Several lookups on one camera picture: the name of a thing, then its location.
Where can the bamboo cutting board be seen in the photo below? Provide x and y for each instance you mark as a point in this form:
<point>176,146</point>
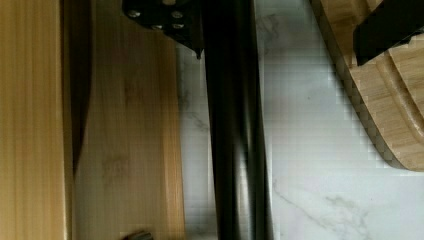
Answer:
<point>386,92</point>

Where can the bamboo drawer box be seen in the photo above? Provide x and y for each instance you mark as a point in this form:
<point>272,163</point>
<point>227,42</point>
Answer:
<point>34,159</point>

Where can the bamboo drawer front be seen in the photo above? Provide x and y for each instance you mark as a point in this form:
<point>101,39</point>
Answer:
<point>127,167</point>

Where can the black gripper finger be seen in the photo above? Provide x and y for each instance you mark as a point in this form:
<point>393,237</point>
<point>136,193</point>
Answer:
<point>392,23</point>

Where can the black bar drawer handle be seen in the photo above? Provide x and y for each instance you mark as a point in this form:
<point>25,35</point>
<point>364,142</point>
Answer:
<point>223,33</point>

